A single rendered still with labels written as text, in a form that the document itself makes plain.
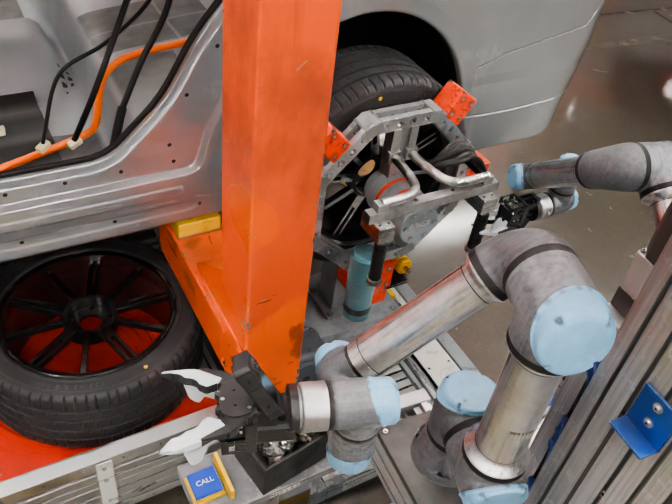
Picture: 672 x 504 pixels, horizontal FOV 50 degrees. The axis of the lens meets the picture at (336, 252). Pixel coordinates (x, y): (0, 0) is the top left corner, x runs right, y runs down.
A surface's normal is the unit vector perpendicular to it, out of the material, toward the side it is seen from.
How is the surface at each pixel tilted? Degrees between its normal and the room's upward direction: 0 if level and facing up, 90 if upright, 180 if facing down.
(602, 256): 0
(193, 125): 90
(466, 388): 8
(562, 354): 82
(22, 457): 0
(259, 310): 90
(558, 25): 90
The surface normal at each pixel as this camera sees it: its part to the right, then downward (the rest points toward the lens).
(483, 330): 0.11, -0.74
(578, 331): 0.18, 0.58
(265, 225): 0.48, 0.63
